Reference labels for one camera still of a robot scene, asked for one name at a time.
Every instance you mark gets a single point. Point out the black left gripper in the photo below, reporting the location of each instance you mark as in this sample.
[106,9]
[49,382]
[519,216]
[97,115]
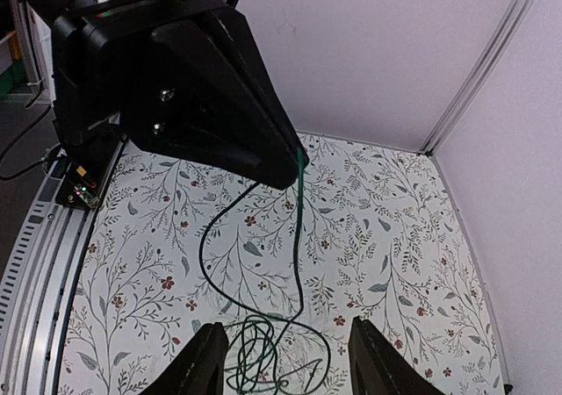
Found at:
[201,91]

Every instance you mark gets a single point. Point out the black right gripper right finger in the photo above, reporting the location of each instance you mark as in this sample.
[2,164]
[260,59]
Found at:
[376,367]

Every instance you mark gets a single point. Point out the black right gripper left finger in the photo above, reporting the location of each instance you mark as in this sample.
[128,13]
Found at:
[199,367]

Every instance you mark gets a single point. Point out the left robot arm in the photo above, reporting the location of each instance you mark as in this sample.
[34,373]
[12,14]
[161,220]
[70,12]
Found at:
[66,0]

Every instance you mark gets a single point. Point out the floral table mat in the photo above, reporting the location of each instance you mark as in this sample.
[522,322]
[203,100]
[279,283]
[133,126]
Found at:
[371,234]

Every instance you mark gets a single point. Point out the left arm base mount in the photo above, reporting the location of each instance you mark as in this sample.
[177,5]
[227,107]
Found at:
[88,170]

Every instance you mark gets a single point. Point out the aluminium front rail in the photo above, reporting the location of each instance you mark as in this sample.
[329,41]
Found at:
[38,287]

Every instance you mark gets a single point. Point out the right aluminium frame post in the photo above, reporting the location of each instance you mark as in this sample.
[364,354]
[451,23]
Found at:
[484,66]

